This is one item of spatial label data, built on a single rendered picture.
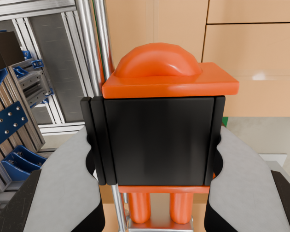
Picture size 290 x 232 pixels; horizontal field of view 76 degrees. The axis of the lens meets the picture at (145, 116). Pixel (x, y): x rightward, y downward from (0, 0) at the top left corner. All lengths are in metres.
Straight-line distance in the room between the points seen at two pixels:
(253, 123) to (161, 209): 1.58
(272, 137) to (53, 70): 1.76
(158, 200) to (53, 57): 1.16
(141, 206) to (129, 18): 0.70
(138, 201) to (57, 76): 1.19
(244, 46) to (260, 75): 0.15
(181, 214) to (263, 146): 1.76
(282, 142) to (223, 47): 1.31
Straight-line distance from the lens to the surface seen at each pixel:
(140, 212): 0.19
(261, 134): 1.84
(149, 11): 0.79
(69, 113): 1.40
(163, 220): 0.21
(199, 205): 0.67
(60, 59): 1.28
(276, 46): 0.93
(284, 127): 1.90
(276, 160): 2.07
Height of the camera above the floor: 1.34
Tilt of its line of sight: 62 degrees down
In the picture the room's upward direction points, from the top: 175 degrees counter-clockwise
